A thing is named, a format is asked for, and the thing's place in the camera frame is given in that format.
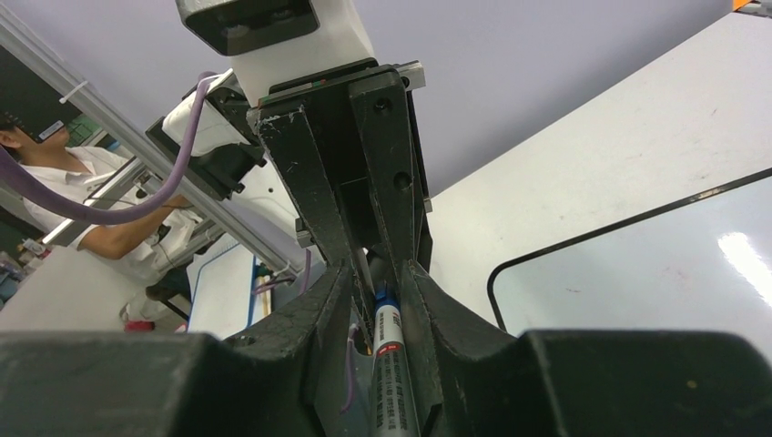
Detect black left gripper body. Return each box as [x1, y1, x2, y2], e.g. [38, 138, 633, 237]
[247, 58, 432, 269]

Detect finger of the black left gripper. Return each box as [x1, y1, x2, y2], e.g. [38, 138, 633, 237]
[349, 65, 432, 284]
[256, 105, 362, 279]

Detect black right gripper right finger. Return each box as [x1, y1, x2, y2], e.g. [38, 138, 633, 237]
[399, 260, 771, 436]

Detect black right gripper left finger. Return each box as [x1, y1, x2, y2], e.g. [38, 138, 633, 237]
[1, 260, 354, 436]

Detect white blue whiteboard marker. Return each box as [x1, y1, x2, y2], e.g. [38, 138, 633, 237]
[371, 284, 420, 436]

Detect black framed whiteboard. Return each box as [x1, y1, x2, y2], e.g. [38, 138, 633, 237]
[488, 170, 771, 355]

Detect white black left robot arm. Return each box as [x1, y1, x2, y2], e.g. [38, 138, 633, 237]
[147, 58, 433, 280]

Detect person in white shirt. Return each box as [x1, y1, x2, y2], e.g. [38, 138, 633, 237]
[0, 114, 207, 303]

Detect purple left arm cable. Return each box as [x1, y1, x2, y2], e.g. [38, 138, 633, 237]
[0, 71, 219, 227]

